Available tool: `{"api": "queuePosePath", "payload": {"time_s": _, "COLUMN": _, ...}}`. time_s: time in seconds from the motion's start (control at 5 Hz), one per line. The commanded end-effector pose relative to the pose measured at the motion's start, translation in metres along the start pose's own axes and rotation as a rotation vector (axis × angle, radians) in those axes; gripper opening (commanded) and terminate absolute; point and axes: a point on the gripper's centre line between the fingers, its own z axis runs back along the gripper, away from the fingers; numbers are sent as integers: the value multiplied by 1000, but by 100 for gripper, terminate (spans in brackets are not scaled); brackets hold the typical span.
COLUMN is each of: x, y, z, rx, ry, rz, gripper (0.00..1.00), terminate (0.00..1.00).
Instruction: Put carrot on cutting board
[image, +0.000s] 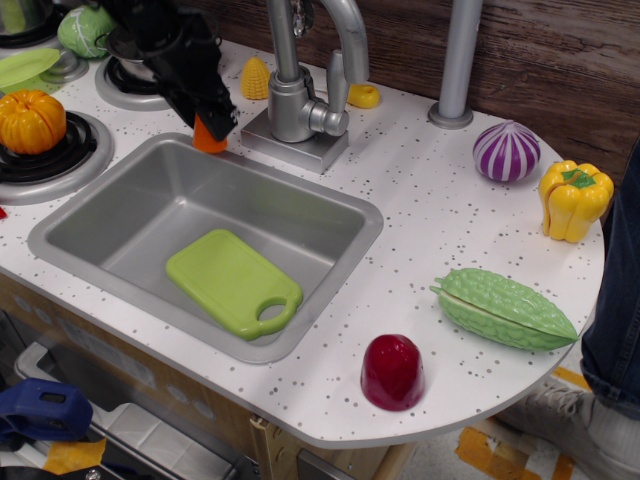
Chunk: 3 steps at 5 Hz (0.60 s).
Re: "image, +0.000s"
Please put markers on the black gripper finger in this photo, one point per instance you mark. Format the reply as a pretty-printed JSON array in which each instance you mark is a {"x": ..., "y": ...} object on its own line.
[{"x": 219, "y": 118}]

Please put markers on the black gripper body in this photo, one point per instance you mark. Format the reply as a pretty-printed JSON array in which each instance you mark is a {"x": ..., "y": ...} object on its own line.
[{"x": 184, "y": 102}]

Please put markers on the orange toy carrot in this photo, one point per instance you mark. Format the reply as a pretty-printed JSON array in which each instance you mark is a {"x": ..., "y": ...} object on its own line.
[{"x": 204, "y": 141}]

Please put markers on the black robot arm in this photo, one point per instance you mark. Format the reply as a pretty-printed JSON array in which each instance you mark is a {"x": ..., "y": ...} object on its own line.
[{"x": 128, "y": 13}]

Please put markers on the green toy cutting board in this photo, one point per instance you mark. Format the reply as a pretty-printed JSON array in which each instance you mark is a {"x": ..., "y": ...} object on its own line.
[{"x": 235, "y": 285}]

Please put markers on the yellow toy corn cob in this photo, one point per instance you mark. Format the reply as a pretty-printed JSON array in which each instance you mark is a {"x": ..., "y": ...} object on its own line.
[{"x": 254, "y": 80}]

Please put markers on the silver toy pot with lid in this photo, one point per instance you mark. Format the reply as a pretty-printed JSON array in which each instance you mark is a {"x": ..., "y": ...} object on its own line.
[{"x": 125, "y": 57}]

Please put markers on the back toy stove burner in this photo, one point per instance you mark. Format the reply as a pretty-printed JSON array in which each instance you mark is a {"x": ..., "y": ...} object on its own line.
[{"x": 129, "y": 84}]

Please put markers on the toy stove burner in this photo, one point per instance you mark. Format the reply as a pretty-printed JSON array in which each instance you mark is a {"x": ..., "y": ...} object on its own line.
[
  {"x": 129, "y": 84},
  {"x": 80, "y": 157}
]

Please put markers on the silver toy faucet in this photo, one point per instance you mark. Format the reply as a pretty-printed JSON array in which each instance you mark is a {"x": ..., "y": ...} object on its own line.
[{"x": 298, "y": 127}]

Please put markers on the green toy cabbage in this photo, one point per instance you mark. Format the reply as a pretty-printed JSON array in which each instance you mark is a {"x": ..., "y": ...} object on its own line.
[{"x": 84, "y": 31}]

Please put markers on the grey toy sink basin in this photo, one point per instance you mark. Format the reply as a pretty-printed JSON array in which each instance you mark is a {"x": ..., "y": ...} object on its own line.
[{"x": 119, "y": 232}]

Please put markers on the front toy stove burner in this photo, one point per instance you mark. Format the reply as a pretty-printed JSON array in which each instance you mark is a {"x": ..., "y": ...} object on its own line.
[{"x": 80, "y": 157}]

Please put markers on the small yellow toy piece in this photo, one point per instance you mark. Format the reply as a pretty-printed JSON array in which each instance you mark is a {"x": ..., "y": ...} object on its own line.
[{"x": 363, "y": 96}]

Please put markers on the light green toy plate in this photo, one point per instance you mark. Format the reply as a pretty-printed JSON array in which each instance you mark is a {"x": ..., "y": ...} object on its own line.
[{"x": 23, "y": 66}]

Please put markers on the orange toy pumpkin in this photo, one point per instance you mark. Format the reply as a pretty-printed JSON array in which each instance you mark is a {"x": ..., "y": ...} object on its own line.
[{"x": 32, "y": 122}]

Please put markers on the silver kettle at corner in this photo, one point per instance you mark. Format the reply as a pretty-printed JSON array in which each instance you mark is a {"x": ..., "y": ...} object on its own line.
[{"x": 27, "y": 22}]

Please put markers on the grey vertical pole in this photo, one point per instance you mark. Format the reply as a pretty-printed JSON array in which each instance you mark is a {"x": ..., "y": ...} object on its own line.
[{"x": 451, "y": 110}]

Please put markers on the purple striped toy onion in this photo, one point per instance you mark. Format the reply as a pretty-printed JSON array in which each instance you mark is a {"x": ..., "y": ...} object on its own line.
[{"x": 506, "y": 152}]

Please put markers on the dark red toy fruit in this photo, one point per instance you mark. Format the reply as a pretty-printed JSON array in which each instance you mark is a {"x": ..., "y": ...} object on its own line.
[{"x": 392, "y": 373}]

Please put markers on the green toy bitter melon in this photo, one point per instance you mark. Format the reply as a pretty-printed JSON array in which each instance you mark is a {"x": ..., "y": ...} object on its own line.
[{"x": 502, "y": 310}]

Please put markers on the yellow toy bell pepper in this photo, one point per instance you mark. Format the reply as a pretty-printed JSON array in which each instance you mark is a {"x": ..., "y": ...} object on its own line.
[{"x": 573, "y": 197}]

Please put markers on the grey sneaker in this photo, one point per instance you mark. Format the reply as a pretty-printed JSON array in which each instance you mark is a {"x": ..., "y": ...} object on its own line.
[{"x": 603, "y": 442}]

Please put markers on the person leg in jeans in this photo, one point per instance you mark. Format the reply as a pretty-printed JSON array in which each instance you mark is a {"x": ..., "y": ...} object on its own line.
[{"x": 610, "y": 346}]

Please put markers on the blue clamp handle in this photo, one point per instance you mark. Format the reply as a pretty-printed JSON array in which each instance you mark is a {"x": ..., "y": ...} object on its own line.
[{"x": 44, "y": 410}]

